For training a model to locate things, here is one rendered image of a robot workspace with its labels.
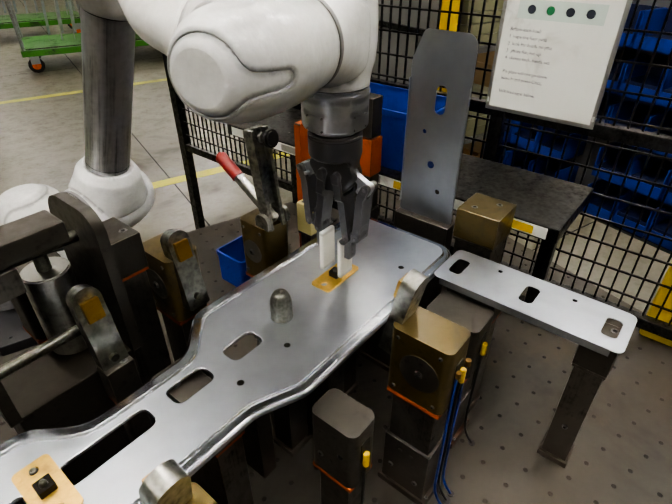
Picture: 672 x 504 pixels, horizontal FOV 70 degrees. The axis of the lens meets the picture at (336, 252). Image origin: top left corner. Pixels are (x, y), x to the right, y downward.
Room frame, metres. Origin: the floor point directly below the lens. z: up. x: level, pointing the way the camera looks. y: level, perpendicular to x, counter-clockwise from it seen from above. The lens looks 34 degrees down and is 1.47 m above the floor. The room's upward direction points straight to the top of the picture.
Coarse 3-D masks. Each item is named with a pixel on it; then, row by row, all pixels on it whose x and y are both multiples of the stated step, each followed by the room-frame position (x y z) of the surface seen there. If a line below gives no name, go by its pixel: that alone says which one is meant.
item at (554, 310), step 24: (480, 264) 0.66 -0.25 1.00; (456, 288) 0.61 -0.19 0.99; (480, 288) 0.60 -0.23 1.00; (504, 288) 0.60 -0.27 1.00; (552, 288) 0.60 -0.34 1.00; (528, 312) 0.54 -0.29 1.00; (552, 312) 0.54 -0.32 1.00; (576, 312) 0.54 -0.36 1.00; (600, 312) 0.54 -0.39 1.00; (624, 312) 0.54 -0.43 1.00; (576, 336) 0.49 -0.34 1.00; (600, 336) 0.49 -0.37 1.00; (624, 336) 0.49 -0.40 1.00
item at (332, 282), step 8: (336, 264) 0.66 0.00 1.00; (352, 264) 0.66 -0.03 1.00; (328, 272) 0.64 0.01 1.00; (336, 272) 0.62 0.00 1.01; (352, 272) 0.64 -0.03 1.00; (320, 280) 0.61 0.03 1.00; (328, 280) 0.61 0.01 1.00; (336, 280) 0.61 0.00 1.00; (344, 280) 0.62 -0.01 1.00; (320, 288) 0.59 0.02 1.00; (328, 288) 0.59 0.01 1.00
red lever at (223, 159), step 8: (224, 152) 0.79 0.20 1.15; (216, 160) 0.79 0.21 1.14; (224, 160) 0.78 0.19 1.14; (232, 160) 0.79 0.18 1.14; (224, 168) 0.77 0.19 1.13; (232, 168) 0.77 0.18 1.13; (232, 176) 0.76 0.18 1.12; (240, 176) 0.76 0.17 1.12; (240, 184) 0.75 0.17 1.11; (248, 184) 0.75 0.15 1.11; (248, 192) 0.74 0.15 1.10; (256, 200) 0.73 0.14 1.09; (272, 208) 0.73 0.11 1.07; (272, 216) 0.71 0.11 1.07
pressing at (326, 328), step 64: (384, 256) 0.69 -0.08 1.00; (448, 256) 0.69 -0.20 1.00; (256, 320) 0.52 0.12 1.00; (320, 320) 0.52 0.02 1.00; (384, 320) 0.53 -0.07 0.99; (256, 384) 0.40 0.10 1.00; (0, 448) 0.31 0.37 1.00; (64, 448) 0.31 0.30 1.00; (128, 448) 0.31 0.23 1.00; (192, 448) 0.31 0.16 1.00
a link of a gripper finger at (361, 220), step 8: (376, 184) 0.59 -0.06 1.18; (360, 192) 0.58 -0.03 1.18; (368, 192) 0.58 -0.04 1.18; (360, 200) 0.58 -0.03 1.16; (368, 200) 0.59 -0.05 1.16; (360, 208) 0.58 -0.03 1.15; (368, 208) 0.60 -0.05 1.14; (360, 216) 0.58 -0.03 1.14; (368, 216) 0.60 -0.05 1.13; (360, 224) 0.59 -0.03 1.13; (368, 224) 0.60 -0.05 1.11; (352, 232) 0.59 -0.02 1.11; (360, 232) 0.59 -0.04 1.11; (352, 240) 0.59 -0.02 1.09
